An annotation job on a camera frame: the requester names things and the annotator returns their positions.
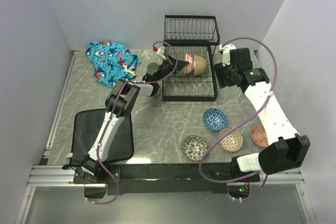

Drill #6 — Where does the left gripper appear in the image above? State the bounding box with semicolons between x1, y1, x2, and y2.
156;56;190;83

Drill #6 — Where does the orange floral bowl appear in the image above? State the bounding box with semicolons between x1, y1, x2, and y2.
183;54;194;74

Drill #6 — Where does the white beige bowl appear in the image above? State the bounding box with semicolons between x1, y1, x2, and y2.
193;55;206;76

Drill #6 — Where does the black wire dish rack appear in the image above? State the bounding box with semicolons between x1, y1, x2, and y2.
162;14;220;102

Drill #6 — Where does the black leaf pattern bowl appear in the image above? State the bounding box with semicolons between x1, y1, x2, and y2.
181;135;208;162

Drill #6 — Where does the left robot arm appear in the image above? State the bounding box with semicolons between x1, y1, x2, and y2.
69;56;193;183

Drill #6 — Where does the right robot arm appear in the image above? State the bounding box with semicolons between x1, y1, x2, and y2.
215;44;310;181

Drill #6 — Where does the blue triangle pattern bowl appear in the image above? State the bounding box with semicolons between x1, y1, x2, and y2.
202;108;227;132

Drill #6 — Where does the brown mosaic pattern bowl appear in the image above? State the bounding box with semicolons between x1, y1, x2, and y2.
219;130;244;152

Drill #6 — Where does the blue shark print cloth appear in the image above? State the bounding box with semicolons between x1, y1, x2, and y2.
86;41;141;88

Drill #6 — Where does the red geometric pattern bowl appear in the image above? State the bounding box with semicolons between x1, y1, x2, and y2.
250;123;269;147

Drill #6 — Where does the black drying mat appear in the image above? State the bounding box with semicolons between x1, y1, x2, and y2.
69;109;134;167

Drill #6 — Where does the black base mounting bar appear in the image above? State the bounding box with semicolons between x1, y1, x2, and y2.
73;163;252;195

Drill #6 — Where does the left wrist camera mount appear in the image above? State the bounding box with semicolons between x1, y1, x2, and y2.
153;46;167;60

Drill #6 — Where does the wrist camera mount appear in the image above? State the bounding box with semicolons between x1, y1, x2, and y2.
218;44;236;66
153;46;167;60

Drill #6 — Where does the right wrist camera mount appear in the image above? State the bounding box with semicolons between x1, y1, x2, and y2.
218;44;236;66

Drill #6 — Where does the aluminium frame rail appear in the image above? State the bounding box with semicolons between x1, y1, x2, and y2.
18;51;316;223

